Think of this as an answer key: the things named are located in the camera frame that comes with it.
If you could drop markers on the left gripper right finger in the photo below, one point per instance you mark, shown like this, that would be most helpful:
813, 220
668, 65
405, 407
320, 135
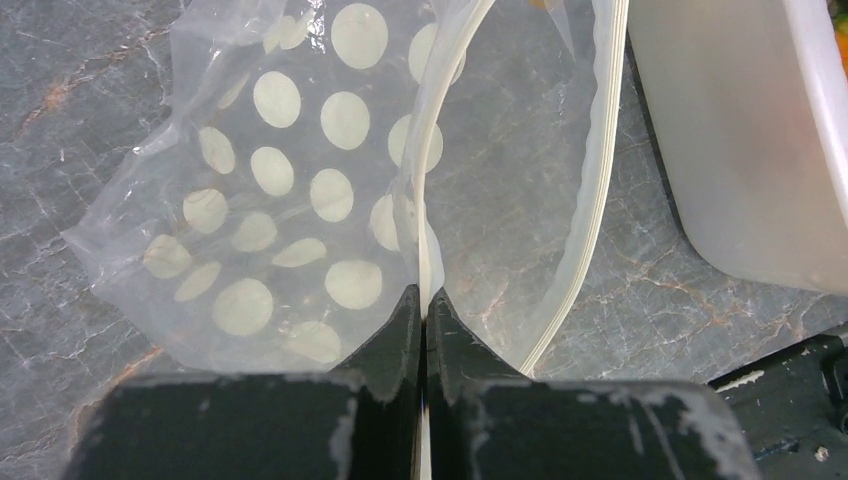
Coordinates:
488, 421

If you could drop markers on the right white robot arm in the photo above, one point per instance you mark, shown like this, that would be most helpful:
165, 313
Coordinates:
792, 407

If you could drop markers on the white plastic basket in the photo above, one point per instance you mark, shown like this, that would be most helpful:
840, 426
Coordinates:
748, 100

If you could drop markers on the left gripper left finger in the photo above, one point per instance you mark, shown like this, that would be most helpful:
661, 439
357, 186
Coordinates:
359, 420

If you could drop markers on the clear polka dot zip bag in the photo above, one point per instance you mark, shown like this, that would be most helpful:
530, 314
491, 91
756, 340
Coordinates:
322, 157

